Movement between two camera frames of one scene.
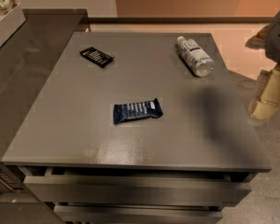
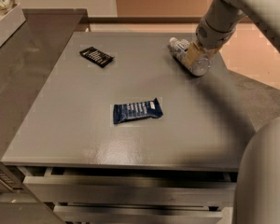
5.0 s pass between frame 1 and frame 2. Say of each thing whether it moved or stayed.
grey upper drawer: stayed
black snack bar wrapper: stayed
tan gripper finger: moved
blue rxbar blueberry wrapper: stayed
